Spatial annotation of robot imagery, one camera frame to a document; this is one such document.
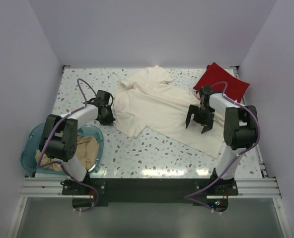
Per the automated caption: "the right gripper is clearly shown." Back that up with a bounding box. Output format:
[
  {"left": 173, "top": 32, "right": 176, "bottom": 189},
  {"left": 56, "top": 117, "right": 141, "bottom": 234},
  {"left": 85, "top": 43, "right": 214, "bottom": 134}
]
[{"left": 185, "top": 105, "right": 214, "bottom": 133}]

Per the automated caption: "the cream white t-shirt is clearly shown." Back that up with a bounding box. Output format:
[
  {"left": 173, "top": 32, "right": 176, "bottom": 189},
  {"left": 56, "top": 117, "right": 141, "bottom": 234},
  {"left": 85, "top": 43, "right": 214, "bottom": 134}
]
[{"left": 113, "top": 66, "right": 224, "bottom": 159}]

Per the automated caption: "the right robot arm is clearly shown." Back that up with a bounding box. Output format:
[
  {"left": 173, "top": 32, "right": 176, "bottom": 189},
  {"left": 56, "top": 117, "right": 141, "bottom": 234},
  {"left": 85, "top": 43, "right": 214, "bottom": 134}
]
[{"left": 185, "top": 86, "right": 260, "bottom": 195}]

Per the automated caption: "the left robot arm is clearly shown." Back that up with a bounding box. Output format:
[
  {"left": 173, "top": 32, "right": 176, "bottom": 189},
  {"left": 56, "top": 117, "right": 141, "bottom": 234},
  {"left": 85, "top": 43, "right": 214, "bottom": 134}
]
[{"left": 37, "top": 90, "right": 115, "bottom": 194}]

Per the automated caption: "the folded red t-shirt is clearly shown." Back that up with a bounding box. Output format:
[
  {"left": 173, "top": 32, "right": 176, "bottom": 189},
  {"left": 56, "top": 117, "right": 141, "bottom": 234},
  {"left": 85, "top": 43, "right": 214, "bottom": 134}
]
[{"left": 193, "top": 62, "right": 250, "bottom": 102}]

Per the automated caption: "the tan t-shirt in basket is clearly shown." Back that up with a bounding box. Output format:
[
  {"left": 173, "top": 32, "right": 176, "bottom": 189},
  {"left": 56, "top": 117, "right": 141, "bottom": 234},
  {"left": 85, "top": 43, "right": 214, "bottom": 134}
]
[{"left": 35, "top": 133, "right": 99, "bottom": 172}]

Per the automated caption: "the teal plastic basket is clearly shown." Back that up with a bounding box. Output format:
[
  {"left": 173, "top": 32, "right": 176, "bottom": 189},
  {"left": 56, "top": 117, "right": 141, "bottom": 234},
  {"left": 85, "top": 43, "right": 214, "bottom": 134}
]
[{"left": 20, "top": 124, "right": 104, "bottom": 175}]

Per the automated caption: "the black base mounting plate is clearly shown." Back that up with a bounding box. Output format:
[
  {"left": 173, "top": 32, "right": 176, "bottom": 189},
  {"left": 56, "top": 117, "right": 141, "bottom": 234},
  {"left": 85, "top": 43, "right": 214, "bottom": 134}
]
[{"left": 60, "top": 178, "right": 239, "bottom": 210}]

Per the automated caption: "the aluminium frame rail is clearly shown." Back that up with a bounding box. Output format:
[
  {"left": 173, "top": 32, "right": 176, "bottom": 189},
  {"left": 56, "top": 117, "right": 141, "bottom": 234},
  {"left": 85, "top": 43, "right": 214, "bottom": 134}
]
[{"left": 20, "top": 178, "right": 66, "bottom": 198}]

